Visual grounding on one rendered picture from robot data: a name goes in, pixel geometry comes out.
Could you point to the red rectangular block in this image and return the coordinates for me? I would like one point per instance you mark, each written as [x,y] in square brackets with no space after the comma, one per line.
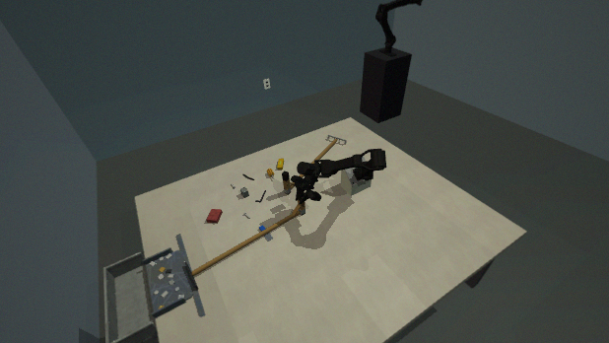
[214,216]

